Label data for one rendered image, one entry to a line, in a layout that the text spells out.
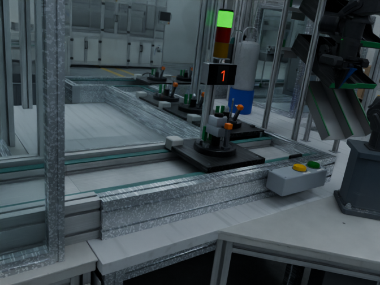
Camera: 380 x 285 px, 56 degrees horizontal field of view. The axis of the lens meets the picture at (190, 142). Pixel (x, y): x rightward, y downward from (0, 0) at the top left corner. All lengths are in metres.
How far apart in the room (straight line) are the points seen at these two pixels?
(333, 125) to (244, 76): 0.85
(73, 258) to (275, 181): 0.61
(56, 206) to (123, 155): 0.43
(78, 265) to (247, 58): 1.71
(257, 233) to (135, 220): 0.32
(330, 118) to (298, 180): 0.49
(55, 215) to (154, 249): 0.24
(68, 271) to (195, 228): 0.33
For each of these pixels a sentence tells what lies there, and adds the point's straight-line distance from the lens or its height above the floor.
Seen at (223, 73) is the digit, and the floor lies 1.21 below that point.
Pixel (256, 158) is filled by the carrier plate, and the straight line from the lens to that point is 1.17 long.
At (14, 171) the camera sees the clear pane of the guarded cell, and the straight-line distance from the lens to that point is 0.72.
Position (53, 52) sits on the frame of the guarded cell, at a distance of 0.66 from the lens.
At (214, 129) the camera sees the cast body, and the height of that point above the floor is 1.05.
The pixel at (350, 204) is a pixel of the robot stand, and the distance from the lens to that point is 1.21.
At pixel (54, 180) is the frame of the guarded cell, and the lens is 0.73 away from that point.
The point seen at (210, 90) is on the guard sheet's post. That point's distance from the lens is 1.29.
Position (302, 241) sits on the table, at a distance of 0.99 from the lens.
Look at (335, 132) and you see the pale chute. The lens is 1.54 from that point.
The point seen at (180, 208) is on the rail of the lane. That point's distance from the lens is 0.95.
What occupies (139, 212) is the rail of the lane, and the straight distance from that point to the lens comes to 0.89.
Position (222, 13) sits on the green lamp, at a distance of 1.25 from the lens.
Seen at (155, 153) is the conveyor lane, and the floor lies 0.94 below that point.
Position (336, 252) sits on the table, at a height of 0.86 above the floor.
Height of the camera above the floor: 1.35
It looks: 18 degrees down
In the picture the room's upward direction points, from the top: 7 degrees clockwise
